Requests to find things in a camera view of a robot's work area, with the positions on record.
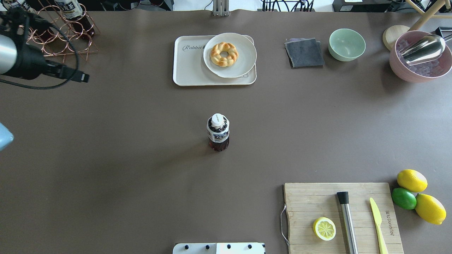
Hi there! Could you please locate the green bowl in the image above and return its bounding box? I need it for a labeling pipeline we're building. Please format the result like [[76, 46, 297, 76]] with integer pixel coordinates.
[[328, 28, 366, 62]]

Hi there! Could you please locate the wooden cutting board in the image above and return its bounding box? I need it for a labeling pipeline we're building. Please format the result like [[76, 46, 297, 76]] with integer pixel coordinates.
[[284, 183, 404, 254]]

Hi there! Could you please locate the tea bottle rack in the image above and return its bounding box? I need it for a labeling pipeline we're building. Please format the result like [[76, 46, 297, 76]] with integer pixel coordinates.
[[206, 113, 230, 152], [54, 0, 95, 39], [2, 0, 36, 13]]

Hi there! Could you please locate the lemon far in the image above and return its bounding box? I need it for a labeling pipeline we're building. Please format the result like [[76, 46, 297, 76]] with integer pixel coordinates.
[[397, 169, 428, 193]]

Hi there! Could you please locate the wooden cup tree stand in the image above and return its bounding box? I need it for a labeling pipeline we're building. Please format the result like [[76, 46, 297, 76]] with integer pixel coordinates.
[[382, 0, 451, 50]]

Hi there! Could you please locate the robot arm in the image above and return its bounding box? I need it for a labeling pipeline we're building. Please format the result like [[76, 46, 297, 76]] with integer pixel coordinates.
[[0, 35, 89, 90]]

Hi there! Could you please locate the copper wire bottle rack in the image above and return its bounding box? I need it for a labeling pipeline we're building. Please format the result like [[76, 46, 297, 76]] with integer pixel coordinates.
[[26, 0, 100, 61]]

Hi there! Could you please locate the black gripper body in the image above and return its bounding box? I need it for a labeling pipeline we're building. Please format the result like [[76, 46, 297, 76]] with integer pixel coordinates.
[[9, 43, 64, 80]]

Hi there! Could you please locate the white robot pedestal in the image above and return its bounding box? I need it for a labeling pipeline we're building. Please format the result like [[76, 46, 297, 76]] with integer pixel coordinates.
[[172, 242, 266, 254]]

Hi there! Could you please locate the steel muddler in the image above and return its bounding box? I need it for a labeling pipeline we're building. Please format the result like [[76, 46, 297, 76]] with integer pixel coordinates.
[[337, 191, 359, 254]]

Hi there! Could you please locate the braided ring pastry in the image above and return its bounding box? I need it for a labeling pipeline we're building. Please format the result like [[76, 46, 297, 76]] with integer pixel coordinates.
[[210, 42, 239, 67]]

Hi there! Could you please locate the tea bottle rack back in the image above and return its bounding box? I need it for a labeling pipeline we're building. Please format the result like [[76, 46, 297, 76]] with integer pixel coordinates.
[[54, 0, 95, 39]]

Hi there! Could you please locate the cream serving tray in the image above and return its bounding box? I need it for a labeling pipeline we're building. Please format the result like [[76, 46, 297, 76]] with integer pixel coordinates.
[[173, 35, 257, 86]]

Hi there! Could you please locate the yellow plastic knife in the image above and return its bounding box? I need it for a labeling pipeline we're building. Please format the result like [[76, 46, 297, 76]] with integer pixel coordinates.
[[369, 197, 389, 254]]

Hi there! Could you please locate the grey folded cloth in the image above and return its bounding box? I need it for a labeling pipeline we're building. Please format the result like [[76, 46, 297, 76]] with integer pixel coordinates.
[[284, 38, 325, 68]]

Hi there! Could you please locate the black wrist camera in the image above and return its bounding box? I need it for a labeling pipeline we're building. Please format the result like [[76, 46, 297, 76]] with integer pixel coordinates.
[[0, 7, 52, 34]]

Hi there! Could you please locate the pink bowl with ice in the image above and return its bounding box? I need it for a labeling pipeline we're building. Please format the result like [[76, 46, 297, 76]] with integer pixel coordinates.
[[389, 31, 452, 83]]

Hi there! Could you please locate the tea bottle rack front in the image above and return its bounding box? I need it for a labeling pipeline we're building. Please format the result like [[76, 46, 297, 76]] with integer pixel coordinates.
[[2, 0, 36, 13]]

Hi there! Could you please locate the white round plate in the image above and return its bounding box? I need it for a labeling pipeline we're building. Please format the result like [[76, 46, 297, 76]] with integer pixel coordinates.
[[203, 33, 257, 78]]

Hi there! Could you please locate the half lemon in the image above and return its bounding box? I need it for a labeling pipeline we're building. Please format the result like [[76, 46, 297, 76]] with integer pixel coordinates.
[[312, 217, 336, 241]]

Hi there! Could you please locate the metal ice scoop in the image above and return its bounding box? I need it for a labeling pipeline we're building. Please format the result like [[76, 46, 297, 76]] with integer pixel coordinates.
[[400, 34, 446, 66]]

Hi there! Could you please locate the green lime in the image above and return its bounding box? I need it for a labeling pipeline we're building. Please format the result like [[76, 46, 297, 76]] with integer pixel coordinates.
[[391, 187, 417, 210]]

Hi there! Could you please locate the lemon near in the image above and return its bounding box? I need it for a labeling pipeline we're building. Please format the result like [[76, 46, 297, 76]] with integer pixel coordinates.
[[415, 193, 447, 225]]

